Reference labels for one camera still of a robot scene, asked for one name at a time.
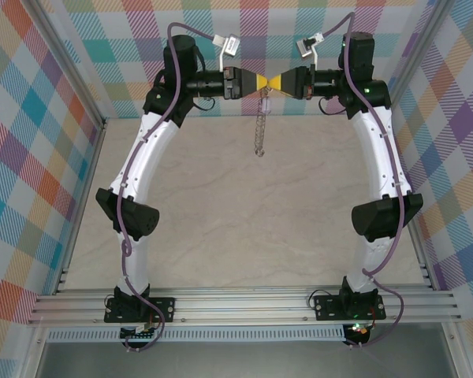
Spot grey metal shelf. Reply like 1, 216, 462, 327
35, 340, 458, 378

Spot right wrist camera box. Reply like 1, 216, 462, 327
295, 31, 326, 70

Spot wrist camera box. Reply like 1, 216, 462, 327
295, 31, 326, 70
211, 33, 240, 72

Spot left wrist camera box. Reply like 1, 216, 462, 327
211, 33, 240, 72

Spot aluminium corner post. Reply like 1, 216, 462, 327
23, 0, 108, 129
372, 0, 453, 127

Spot aluminium side rail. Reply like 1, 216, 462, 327
53, 117, 108, 296
412, 220, 438, 291

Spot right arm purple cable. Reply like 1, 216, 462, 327
322, 11, 405, 350

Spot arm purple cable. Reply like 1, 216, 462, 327
116, 22, 215, 353
322, 11, 405, 350

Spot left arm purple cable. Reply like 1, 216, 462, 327
116, 22, 215, 353

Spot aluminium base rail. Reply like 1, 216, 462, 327
27, 286, 462, 326

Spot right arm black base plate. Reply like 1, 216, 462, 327
313, 295, 387, 322

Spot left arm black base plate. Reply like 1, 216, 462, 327
103, 295, 177, 324

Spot white slotted cable duct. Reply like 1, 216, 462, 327
47, 324, 346, 343

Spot aluminium frame leg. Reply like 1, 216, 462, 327
441, 322, 472, 378
21, 324, 50, 378

